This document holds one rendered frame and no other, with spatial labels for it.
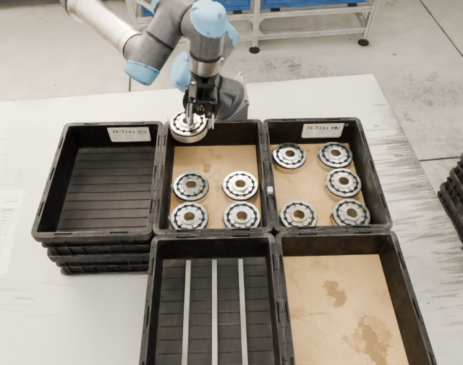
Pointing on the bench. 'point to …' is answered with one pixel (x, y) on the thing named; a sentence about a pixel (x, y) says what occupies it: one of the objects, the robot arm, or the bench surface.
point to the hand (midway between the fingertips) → (200, 122)
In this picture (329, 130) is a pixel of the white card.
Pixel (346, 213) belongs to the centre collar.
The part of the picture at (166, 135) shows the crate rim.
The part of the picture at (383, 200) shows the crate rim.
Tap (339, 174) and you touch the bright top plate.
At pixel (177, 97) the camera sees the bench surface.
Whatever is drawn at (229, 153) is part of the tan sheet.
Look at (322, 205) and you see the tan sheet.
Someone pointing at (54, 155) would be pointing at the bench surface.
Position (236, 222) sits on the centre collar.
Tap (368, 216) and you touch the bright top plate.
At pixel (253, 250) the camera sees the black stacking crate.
